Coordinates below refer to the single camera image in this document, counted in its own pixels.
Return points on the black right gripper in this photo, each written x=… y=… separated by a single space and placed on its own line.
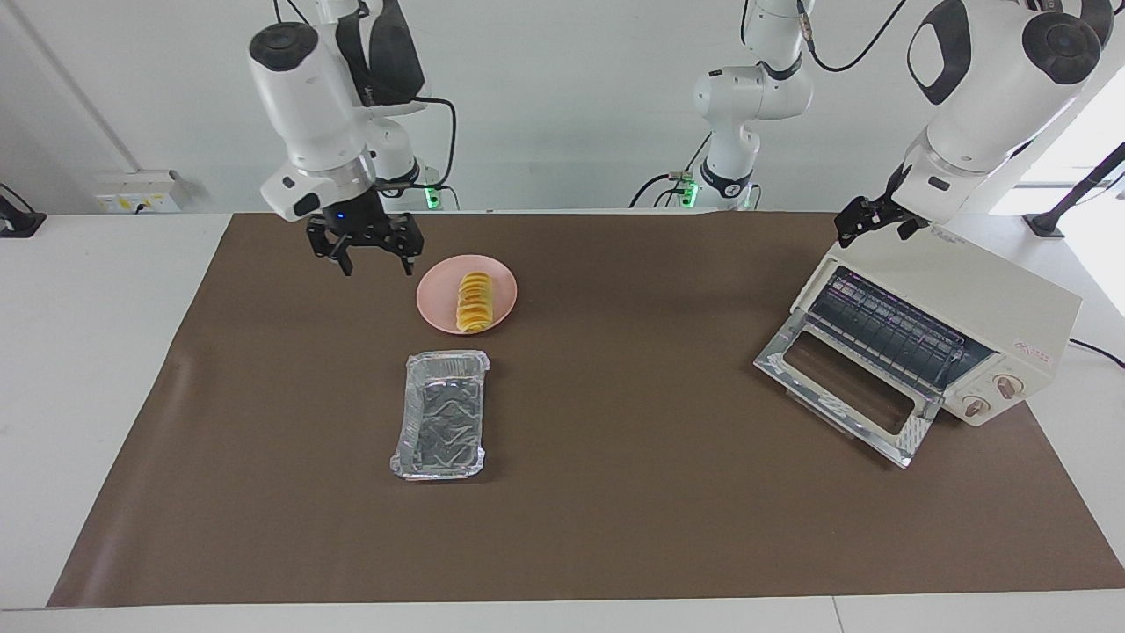
x=352 y=224

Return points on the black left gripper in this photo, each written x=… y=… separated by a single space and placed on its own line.
x=891 y=200

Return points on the golden braided bread loaf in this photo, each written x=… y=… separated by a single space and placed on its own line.
x=475 y=303

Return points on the aluminium foil tray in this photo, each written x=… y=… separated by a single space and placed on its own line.
x=439 y=422

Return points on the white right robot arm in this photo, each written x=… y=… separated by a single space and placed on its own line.
x=308 y=105

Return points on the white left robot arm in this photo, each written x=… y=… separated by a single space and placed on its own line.
x=984 y=105

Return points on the cream toaster oven casing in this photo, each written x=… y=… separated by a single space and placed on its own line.
x=949 y=272

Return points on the glass oven door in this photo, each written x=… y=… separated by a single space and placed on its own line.
x=778 y=359

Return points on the large cream oven knob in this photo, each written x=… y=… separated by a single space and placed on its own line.
x=1009 y=385

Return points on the small cream oven knob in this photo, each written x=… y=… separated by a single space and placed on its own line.
x=976 y=406

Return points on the pink round plate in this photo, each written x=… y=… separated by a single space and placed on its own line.
x=435 y=299

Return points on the black angled stand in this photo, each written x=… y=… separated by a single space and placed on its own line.
x=1046 y=224

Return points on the black table clamp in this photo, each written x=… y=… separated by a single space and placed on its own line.
x=18 y=224

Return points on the brown table mat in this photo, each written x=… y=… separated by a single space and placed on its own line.
x=615 y=510

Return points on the white wall power outlet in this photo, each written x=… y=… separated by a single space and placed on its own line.
x=141 y=193

